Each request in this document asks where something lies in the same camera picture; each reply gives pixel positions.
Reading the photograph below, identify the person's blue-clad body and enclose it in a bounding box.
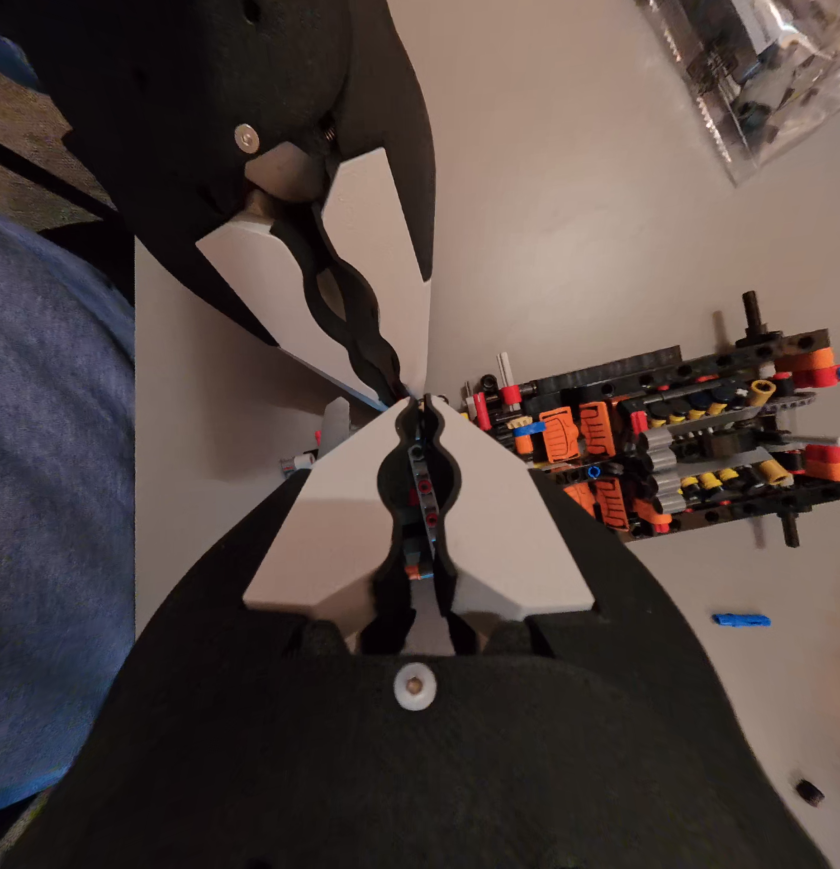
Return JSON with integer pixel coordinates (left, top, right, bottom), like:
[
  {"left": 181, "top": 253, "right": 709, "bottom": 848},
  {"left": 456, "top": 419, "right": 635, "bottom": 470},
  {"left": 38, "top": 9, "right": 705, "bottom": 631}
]
[{"left": 0, "top": 207, "right": 137, "bottom": 816}]

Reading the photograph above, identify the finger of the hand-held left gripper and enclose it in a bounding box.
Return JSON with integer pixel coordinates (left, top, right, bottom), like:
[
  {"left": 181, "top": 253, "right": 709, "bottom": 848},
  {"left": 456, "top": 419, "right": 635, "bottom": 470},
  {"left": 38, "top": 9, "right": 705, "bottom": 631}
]
[
  {"left": 195, "top": 190, "right": 395, "bottom": 413},
  {"left": 320, "top": 146, "right": 433, "bottom": 403}
]

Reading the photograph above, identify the lego car chassis model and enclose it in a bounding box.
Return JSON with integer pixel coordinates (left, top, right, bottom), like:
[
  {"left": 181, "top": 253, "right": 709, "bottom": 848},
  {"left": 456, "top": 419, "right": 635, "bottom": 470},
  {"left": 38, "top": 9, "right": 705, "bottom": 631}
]
[{"left": 280, "top": 292, "right": 840, "bottom": 551}]

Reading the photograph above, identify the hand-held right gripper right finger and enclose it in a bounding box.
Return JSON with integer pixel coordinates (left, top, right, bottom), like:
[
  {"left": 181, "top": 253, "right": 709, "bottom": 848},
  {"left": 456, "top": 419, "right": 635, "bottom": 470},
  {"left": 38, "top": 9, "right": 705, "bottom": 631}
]
[{"left": 425, "top": 394, "right": 596, "bottom": 654}]

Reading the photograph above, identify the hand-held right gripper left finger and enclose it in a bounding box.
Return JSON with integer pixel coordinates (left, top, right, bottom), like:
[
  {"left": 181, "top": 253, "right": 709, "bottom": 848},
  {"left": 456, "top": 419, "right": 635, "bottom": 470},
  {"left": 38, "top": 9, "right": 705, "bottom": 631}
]
[{"left": 242, "top": 398, "right": 422, "bottom": 654}]

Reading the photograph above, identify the clear bag of lego parts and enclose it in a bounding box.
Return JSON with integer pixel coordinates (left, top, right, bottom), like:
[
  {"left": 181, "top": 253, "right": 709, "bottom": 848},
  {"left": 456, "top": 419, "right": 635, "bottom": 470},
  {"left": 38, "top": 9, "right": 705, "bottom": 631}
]
[{"left": 636, "top": 0, "right": 840, "bottom": 187}]

